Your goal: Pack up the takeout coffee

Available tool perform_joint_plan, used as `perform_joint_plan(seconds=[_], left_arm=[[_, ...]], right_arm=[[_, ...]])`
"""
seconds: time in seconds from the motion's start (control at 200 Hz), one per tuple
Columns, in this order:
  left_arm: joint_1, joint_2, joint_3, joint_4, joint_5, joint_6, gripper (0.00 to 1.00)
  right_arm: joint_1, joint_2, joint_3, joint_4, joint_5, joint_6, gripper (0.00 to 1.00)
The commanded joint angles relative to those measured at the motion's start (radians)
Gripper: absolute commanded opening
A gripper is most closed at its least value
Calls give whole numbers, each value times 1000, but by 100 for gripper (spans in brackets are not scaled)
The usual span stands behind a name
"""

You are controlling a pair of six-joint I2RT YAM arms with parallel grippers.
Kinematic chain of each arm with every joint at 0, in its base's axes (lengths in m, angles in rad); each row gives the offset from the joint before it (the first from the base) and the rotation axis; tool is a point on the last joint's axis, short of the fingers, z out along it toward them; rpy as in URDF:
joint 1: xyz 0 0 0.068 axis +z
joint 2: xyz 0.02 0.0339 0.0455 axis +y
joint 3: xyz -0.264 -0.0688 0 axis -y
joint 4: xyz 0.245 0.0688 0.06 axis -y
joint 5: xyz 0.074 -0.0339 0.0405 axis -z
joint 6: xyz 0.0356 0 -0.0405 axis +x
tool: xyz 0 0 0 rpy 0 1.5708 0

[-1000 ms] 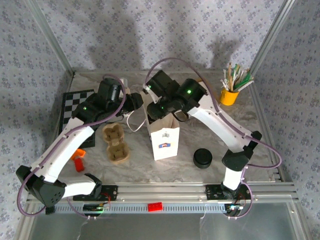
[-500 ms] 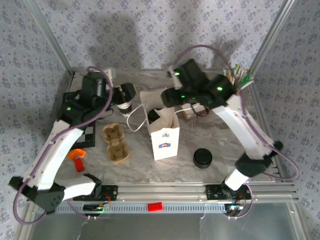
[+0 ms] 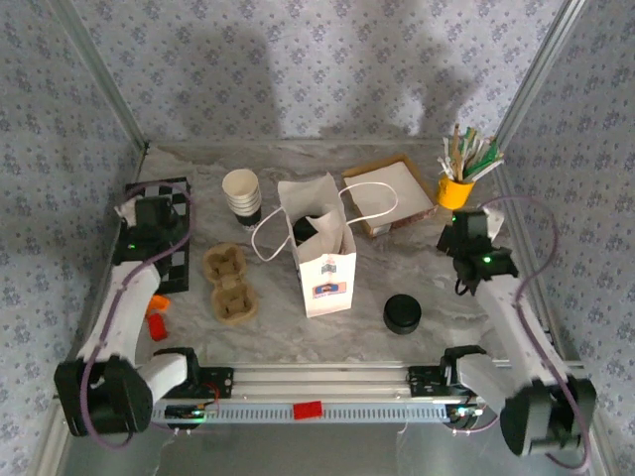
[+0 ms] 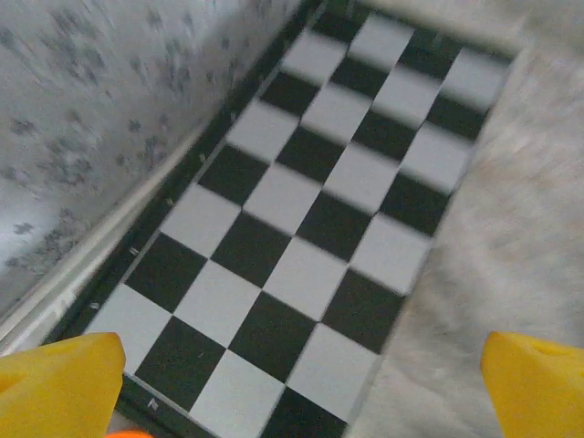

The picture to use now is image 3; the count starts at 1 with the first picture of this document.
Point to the brown pulp cup carrier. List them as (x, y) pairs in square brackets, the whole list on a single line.
[(230, 285)]

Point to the wooden stirrer stick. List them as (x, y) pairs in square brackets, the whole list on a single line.
[(455, 144)]

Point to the wide green sachet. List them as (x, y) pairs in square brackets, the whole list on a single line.
[(488, 154)]

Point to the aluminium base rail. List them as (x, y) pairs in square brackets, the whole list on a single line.
[(322, 384)]

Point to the thin green white straw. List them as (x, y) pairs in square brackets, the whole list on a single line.
[(465, 141)]

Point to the brown cardboard tray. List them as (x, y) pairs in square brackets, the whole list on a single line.
[(354, 173)]

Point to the small lit circuit board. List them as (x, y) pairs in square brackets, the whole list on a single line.
[(191, 412), (465, 414)]

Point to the white paper takeout bag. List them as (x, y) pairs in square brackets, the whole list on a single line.
[(327, 292)]

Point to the red plastic block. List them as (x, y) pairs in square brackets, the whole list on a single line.
[(158, 327)]

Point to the black grey chessboard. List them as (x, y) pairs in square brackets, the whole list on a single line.
[(178, 268)]

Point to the black paper coffee cup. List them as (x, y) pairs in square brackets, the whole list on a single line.
[(305, 233)]

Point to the white wrapped straw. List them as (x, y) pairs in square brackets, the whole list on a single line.
[(445, 166), (488, 167)]

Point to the red toy brick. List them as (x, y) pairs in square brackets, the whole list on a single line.
[(307, 411)]

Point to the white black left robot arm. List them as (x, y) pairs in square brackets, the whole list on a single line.
[(124, 307)]

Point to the aluminium frame post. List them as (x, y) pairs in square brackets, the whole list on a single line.
[(99, 74), (541, 69)]

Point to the white paper napkin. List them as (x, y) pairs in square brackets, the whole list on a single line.
[(392, 193)]

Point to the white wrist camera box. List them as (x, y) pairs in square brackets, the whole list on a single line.
[(496, 223), (125, 212)]

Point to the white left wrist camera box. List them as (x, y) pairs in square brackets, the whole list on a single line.
[(125, 212)]

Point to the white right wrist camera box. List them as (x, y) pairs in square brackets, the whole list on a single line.
[(496, 223)]

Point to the stack of paper cups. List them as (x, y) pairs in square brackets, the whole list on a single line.
[(241, 198)]

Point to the yellow holder cup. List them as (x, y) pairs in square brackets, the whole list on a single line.
[(455, 193)]

